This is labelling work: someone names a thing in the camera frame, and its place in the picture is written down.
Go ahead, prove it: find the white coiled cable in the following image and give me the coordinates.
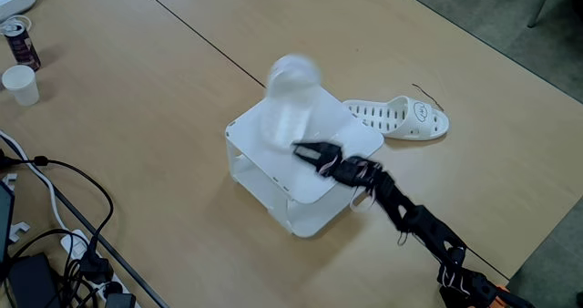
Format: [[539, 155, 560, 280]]
[[0, 15, 33, 36]]

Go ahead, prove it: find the white plastic shoe rack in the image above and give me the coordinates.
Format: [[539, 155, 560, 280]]
[[224, 75, 385, 240]]

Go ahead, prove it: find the gray chair leg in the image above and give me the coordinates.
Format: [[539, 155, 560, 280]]
[[527, 0, 557, 29]]

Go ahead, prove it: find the white power cable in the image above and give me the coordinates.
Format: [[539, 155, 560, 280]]
[[0, 129, 70, 232]]

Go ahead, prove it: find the black cable with ferrite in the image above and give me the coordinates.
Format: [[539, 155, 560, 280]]
[[0, 155, 115, 263]]

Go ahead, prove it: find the white slipper with dog print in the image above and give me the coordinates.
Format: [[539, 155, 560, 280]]
[[260, 54, 323, 150], [342, 96, 451, 142]]

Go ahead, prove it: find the white power strip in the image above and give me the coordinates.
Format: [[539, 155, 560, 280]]
[[59, 229, 143, 308]]

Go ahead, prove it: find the black power plug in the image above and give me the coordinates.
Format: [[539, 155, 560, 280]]
[[79, 252, 115, 285], [103, 292, 138, 308]]

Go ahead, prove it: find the thin dark wire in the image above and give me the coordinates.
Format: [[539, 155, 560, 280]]
[[411, 83, 445, 113]]

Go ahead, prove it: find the white paper cup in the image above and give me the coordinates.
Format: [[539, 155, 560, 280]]
[[1, 64, 41, 108]]

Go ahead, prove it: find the purple drink can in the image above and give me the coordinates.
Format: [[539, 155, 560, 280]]
[[2, 22, 42, 72]]

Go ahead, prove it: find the white printed bracket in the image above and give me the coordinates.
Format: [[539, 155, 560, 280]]
[[1, 172, 19, 192], [7, 221, 32, 244]]

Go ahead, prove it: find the black power adapter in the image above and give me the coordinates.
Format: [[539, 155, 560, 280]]
[[6, 252, 63, 308]]

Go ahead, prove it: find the black laptop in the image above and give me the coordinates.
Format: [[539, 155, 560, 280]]
[[0, 180, 16, 266]]

